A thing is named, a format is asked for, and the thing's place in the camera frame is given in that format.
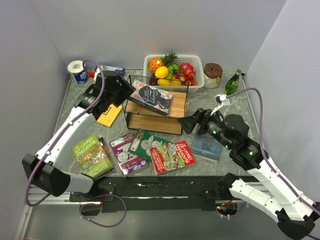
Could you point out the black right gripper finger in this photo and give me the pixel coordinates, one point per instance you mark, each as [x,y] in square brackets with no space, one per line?
[200,113]
[188,123]

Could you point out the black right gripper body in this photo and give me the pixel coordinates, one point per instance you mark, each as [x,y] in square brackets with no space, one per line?
[210,124]

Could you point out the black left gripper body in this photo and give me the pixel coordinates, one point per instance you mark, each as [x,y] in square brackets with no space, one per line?
[118,88]

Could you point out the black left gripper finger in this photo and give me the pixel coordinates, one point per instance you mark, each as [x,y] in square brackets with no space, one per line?
[119,97]
[125,87]

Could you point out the Little Women floral book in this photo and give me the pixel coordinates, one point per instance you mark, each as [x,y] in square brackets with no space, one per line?
[152,98]

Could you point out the red 13-Storey Treehouse book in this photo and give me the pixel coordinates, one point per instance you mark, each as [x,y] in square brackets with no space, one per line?
[171,157]

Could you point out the green back-cover Treehouse book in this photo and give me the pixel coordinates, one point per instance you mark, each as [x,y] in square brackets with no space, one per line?
[143,141]

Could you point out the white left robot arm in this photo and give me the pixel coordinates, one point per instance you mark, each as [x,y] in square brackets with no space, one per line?
[45,169]

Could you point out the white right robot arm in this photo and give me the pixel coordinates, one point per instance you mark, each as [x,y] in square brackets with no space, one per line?
[295,214]

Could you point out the purple rectangular box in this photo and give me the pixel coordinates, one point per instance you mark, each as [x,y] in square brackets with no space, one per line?
[112,70]

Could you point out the yellow thin book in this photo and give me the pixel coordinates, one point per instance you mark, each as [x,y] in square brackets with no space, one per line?
[108,117]

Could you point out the blue 1984 book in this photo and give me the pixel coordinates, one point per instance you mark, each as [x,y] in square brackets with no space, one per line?
[206,147]

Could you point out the dark toy grapes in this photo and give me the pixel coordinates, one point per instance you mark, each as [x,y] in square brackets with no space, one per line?
[153,80]

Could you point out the yellow toy lemon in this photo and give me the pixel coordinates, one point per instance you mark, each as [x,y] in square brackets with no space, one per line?
[168,82]

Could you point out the orange toy pineapple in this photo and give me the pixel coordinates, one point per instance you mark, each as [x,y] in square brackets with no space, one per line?
[162,61]

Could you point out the yellow orange toy fruit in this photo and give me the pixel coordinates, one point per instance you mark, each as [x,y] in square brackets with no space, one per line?
[161,72]

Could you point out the green glass bottle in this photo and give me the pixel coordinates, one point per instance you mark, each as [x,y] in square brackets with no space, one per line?
[232,84]

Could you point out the toilet paper roll blue wrap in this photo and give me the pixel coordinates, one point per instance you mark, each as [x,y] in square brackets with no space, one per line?
[77,72]

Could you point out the white jar brown lid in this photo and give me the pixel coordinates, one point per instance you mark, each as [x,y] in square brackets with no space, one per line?
[212,75]

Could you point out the green toy apple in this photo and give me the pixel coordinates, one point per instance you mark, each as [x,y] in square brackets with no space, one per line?
[173,68]

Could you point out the pink toy dragon fruit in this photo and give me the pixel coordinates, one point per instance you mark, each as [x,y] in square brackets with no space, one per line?
[187,70]

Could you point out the white plastic fruit basket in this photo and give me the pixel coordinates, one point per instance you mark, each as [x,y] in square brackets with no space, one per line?
[194,60]

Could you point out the green 65-Storey Treehouse book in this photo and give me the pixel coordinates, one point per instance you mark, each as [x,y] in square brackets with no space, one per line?
[92,158]

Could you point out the purple back-cover Treehouse book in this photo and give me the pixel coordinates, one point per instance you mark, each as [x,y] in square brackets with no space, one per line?
[128,162]

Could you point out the brown book under green one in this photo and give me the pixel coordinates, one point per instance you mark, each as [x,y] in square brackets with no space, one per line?
[112,169]

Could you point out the black wire wooden shelf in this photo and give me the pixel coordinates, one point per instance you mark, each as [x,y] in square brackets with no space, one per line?
[138,117]

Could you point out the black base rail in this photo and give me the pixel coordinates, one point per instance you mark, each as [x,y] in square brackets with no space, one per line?
[150,193]

